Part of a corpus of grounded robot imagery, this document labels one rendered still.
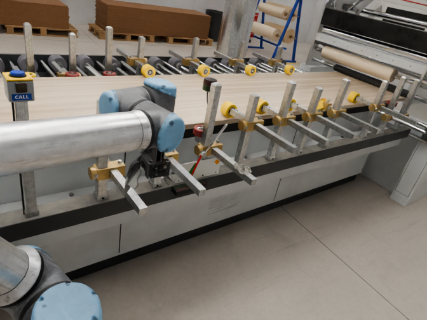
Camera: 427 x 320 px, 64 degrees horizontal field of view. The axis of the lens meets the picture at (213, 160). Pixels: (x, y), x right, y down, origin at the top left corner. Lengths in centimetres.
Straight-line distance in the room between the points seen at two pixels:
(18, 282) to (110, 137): 44
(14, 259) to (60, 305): 15
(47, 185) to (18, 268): 74
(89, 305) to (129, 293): 114
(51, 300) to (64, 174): 80
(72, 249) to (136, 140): 126
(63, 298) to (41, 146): 43
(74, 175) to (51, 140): 102
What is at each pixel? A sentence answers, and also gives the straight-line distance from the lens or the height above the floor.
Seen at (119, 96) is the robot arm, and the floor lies 129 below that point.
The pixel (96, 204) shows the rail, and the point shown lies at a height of 70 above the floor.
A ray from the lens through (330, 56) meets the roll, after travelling 392.
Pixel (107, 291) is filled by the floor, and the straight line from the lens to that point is 206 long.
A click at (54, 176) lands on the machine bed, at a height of 71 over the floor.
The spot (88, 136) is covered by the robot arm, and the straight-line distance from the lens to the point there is 66.
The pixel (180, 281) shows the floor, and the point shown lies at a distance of 212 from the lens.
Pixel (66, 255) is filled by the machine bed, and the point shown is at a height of 23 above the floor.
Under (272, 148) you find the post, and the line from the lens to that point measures 198.
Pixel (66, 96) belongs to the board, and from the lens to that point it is 194.
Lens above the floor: 159
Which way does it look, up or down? 29 degrees down
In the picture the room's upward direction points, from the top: 12 degrees clockwise
